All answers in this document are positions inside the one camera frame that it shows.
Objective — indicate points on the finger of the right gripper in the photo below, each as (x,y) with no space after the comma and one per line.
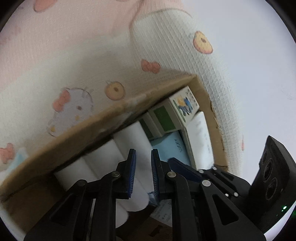
(234,187)

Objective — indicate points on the large white cardboard tube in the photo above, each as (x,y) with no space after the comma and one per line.
(134,137)

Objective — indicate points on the white spiral notebook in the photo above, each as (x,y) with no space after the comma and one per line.
(198,144)

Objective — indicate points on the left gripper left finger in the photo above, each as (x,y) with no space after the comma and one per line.
(87,211)

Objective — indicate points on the light blue book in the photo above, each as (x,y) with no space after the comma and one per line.
(171,146)

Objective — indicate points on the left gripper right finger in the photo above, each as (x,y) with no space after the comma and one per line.
(200,211)

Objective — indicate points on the brown cardboard box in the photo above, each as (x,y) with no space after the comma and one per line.
(26,193)

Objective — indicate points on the white green cartoon box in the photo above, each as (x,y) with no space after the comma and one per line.
(184,104)

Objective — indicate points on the white red sachet packet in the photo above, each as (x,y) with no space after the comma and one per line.
(163,213)

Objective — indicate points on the pink cat print blanket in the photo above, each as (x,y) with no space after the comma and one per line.
(63,62)

